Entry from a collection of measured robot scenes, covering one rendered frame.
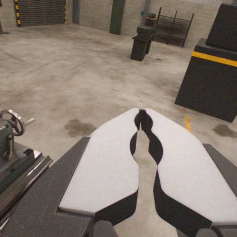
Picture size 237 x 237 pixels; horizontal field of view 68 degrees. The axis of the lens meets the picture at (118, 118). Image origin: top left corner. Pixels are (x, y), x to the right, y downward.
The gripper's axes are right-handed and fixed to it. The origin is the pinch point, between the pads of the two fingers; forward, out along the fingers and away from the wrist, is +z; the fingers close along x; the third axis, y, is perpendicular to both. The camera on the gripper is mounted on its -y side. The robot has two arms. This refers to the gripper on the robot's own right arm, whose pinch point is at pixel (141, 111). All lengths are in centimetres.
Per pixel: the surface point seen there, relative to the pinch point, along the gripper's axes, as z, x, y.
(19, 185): 39, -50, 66
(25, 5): 972, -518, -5
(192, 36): 1253, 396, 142
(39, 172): 50, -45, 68
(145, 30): 658, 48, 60
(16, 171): 45, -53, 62
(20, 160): 48, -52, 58
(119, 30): 1239, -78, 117
